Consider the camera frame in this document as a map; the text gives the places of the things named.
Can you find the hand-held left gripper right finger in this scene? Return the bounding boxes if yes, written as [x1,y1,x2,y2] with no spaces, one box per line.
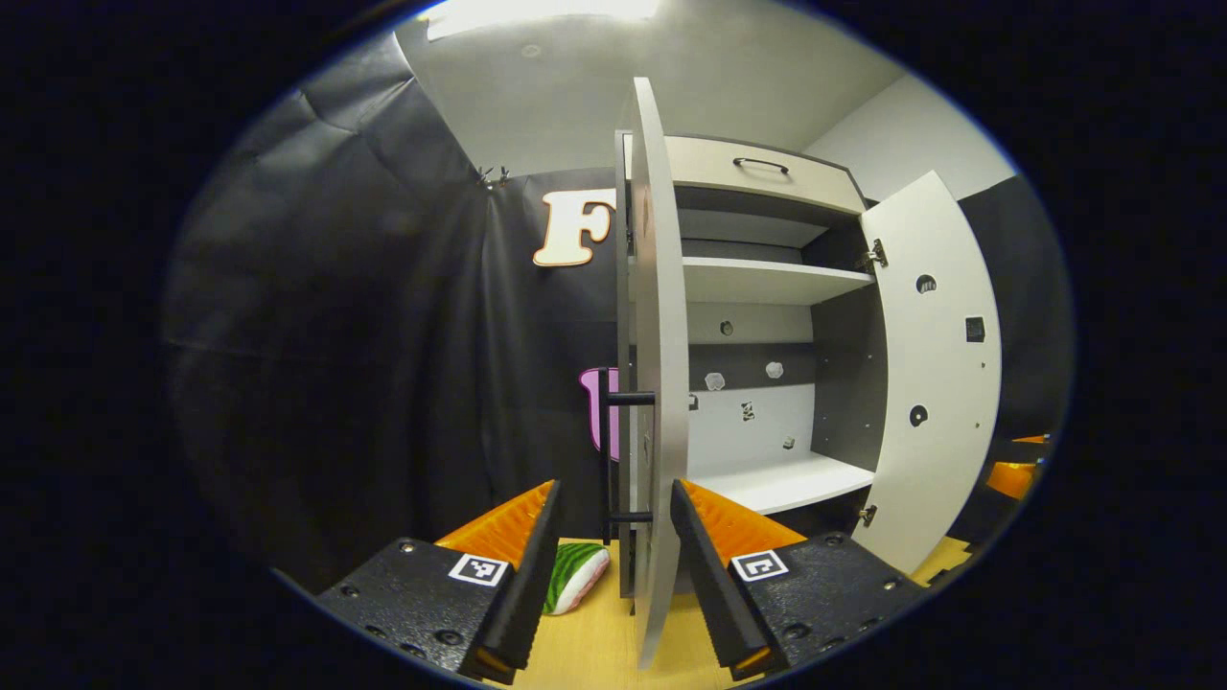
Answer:
[668,478,931,683]

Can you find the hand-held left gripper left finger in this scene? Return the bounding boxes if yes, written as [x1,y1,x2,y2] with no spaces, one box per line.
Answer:
[316,479,565,686]

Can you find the white cabinet door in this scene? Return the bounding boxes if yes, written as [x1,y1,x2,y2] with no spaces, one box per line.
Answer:
[851,171,1004,577]
[597,77,692,672]

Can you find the grey double-door shoe cabinet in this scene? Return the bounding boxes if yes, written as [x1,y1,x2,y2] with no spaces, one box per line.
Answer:
[613,129,1004,601]

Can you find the white cabinet drawer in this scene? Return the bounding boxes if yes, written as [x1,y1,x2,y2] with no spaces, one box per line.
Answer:
[623,134,869,218]

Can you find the green watermelon slice toy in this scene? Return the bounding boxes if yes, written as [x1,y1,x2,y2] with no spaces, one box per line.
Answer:
[542,542,613,617]

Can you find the ceiling light panel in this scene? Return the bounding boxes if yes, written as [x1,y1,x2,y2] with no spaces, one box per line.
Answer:
[427,0,663,41]

